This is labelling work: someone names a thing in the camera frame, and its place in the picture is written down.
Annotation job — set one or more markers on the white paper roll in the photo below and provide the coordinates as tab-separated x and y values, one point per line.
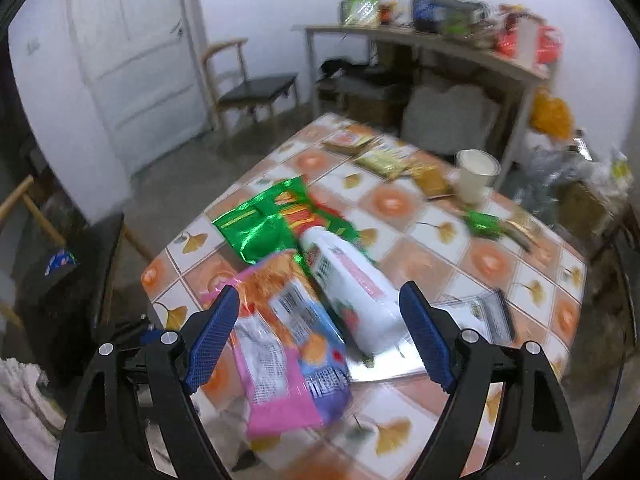
527	44

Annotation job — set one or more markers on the white door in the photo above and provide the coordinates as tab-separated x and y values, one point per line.
137	57

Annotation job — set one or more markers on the wooden chair near door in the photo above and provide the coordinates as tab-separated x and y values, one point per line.
250	93

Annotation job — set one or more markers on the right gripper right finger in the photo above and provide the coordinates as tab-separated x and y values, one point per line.
533	436

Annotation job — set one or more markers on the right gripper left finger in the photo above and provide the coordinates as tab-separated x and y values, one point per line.
104	436

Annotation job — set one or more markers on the yellow green snack packet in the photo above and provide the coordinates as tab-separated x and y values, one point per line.
387	163

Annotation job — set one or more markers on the orange plastic bag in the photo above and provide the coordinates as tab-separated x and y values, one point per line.
551	115

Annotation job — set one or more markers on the brown snack packet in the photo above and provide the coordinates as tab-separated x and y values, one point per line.
430	181

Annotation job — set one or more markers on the white strawberry yogurt bottle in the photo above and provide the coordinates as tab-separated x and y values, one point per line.
360	294

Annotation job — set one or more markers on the pink purple snack bag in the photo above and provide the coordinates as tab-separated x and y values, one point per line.
290	356

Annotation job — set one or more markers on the orange flat snack packet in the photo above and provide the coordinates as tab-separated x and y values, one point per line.
348	143

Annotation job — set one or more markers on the small green wrapper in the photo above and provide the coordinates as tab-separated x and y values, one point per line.
482	225

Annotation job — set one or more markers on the white paper cup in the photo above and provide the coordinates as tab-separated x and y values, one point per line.
476	171

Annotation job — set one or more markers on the red plastic bag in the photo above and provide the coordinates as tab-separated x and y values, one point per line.
550	41

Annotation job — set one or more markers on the patterned tablecloth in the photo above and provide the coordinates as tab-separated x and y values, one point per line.
395	406

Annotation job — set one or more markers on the green packet on side table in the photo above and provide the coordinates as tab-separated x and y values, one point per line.
363	13

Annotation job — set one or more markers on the green foil snack bag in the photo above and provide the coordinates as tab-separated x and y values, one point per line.
275	219

